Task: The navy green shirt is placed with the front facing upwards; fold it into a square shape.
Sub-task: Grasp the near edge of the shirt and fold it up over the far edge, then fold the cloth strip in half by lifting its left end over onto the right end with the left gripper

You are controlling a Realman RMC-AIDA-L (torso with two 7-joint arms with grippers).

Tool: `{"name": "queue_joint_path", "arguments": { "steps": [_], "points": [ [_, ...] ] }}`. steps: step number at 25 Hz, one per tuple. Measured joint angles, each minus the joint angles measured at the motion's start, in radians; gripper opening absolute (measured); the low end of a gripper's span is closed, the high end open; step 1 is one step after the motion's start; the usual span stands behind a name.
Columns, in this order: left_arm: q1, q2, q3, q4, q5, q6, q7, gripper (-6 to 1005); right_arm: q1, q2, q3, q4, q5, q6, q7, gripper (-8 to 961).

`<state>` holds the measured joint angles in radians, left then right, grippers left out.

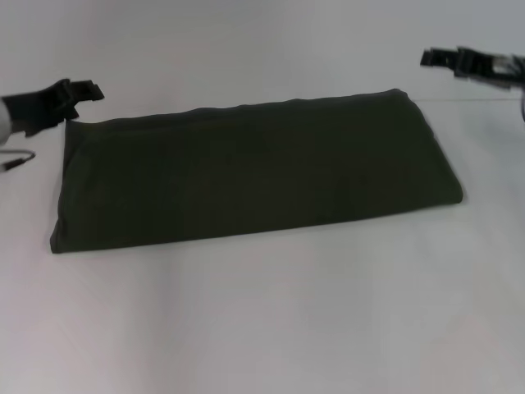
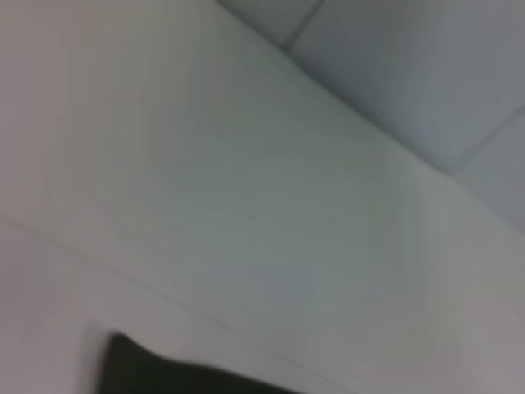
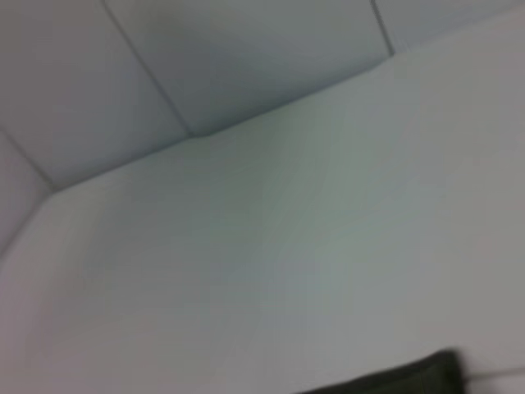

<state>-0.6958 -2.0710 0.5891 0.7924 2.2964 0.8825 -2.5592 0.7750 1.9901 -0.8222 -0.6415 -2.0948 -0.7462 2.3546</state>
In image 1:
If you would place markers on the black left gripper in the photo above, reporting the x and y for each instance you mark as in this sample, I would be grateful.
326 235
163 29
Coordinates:
37 108

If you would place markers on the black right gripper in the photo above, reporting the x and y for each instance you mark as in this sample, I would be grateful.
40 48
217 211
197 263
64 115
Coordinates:
492 67

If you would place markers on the dark green FREE print T-shirt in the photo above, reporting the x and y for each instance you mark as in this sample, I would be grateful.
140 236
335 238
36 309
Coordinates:
254 172

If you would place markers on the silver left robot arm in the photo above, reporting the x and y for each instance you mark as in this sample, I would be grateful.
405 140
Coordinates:
4 123

